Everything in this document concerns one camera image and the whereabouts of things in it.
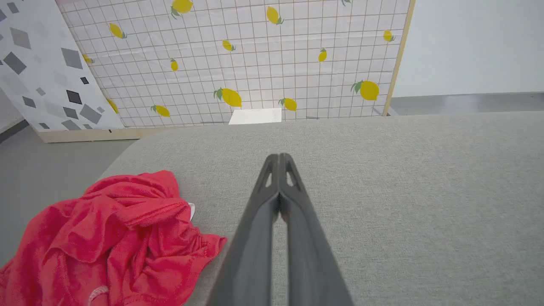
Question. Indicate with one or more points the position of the grey terrazzo print panel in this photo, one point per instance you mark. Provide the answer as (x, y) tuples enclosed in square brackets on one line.
[(46, 68)]

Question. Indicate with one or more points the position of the lemon print grid panel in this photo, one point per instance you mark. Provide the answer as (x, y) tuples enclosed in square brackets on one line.
[(263, 59)]

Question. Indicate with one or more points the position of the white box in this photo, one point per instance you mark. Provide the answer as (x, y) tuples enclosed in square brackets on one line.
[(255, 116)]

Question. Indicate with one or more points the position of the red garment with white trim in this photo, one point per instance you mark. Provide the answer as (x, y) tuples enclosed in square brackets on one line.
[(110, 242)]

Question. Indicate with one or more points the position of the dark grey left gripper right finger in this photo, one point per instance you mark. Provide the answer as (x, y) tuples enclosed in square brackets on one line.
[(312, 259)]

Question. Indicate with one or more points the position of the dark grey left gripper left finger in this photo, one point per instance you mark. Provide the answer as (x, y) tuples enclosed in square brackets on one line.
[(248, 255)]

